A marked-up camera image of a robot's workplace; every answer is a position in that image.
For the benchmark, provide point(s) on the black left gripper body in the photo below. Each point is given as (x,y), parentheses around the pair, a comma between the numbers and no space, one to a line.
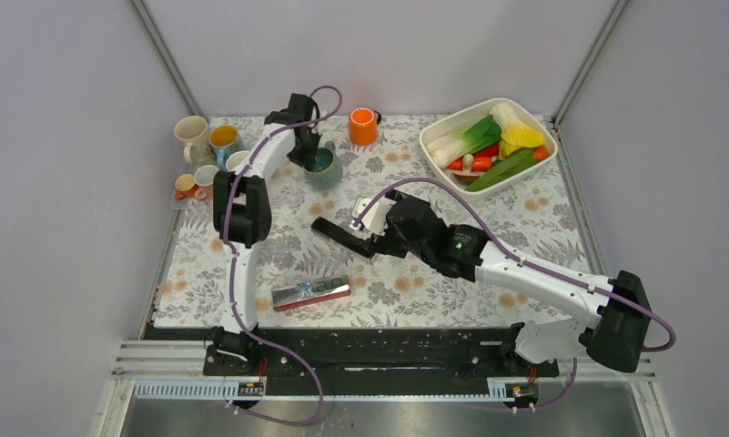
(304,150)

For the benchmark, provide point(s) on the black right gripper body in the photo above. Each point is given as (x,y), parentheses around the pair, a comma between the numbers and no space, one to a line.
(392,242)

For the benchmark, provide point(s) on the large orange mug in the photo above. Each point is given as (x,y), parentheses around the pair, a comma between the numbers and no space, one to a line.
(363,126)

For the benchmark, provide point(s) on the green ceramic mug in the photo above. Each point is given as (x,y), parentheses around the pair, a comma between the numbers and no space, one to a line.
(326,170)

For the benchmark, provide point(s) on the light pink mug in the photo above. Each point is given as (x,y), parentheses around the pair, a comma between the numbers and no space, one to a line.
(237,160)

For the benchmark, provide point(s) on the cream ceramic mug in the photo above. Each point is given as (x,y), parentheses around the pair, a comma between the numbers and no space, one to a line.
(192,132)

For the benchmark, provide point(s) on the salmon pink printed mug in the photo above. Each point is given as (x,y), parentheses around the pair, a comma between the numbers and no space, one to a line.
(204,179)

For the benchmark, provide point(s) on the small orange cup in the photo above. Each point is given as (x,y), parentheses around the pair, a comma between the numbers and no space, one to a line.
(185,187)

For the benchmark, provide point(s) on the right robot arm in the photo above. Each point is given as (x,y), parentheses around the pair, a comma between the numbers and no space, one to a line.
(607,319)

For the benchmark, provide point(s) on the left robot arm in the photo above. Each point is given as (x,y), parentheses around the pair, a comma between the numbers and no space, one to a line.
(242,216)

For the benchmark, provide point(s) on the black rectangular box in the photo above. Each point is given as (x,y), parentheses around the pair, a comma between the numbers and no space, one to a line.
(341,237)

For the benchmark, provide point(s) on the wooden toy mushroom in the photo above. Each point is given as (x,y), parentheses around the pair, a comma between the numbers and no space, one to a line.
(465,174)

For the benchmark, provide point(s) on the orange toy carrot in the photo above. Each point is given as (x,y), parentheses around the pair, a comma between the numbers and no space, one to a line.
(485,159)

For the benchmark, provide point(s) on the floral tablecloth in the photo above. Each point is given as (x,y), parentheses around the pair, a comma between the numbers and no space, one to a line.
(534,214)

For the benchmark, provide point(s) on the silver red stapler box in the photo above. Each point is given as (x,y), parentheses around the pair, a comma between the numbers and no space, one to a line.
(310,292)

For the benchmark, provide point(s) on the yellow toy cabbage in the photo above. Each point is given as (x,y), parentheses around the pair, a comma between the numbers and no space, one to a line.
(515,133)

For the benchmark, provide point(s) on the white plastic basin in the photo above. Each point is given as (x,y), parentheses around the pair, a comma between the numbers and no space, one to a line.
(466,118)

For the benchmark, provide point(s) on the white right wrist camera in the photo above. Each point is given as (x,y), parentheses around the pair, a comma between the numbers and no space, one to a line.
(374,221)

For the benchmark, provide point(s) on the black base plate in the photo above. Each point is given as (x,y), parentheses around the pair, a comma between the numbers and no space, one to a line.
(369,362)

